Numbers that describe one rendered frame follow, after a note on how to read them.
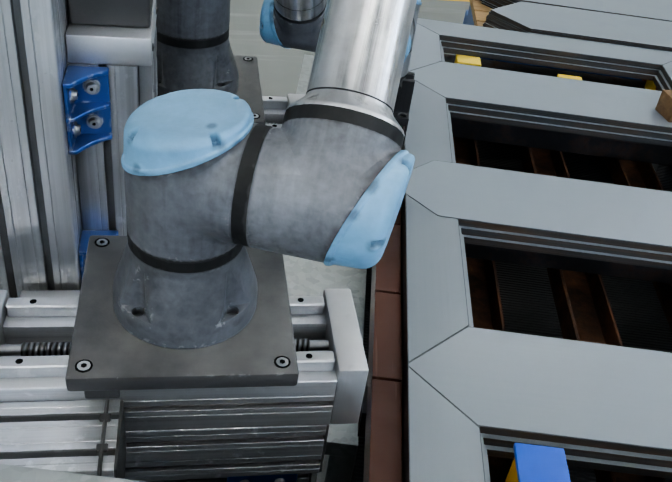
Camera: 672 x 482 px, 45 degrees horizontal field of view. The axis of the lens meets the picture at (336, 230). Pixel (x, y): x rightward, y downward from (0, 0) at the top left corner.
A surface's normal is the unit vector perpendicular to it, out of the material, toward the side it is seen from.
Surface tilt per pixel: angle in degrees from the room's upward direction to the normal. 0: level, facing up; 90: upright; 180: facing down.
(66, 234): 90
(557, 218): 0
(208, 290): 72
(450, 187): 0
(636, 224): 0
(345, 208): 59
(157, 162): 88
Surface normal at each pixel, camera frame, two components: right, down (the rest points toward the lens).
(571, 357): 0.11, -0.79
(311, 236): -0.18, 0.57
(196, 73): 0.27, 0.33
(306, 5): 0.22, 0.89
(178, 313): 0.06, 0.33
